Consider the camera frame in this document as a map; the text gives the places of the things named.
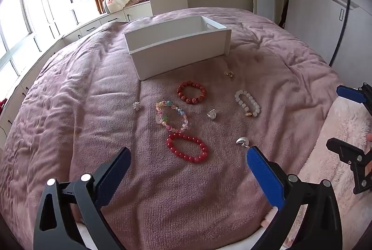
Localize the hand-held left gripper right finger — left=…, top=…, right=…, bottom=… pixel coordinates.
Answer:
left=246, top=146, right=343, bottom=250

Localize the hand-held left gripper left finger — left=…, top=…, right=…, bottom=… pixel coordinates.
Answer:
left=33, top=147, right=132, bottom=250

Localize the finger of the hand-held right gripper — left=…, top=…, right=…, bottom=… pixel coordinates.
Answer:
left=325, top=136, right=372, bottom=195
left=335, top=82, right=372, bottom=114

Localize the carved red bead bracelet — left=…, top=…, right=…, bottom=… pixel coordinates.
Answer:
left=177, top=81, right=206, bottom=105

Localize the white plastic storage box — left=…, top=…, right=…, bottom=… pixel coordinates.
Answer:
left=123, top=16, right=232, bottom=82

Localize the pink fleece blanket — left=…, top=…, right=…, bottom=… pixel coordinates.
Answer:
left=0, top=7, right=353, bottom=250

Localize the white wardrobe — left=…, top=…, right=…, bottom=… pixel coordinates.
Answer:
left=283, top=0, right=372, bottom=88

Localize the white drawer cabinet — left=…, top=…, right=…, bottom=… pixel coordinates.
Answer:
left=0, top=1, right=153, bottom=146

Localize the glossy red bead bracelet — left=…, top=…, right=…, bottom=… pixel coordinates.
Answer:
left=166, top=133, right=209, bottom=164

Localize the white bead bracelet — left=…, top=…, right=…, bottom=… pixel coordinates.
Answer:
left=234, top=89, right=260, bottom=118

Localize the colourful bead bracelet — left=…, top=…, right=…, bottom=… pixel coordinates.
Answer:
left=155, top=100, right=189, bottom=133

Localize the black cable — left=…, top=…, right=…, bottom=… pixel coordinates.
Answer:
left=328, top=0, right=353, bottom=66

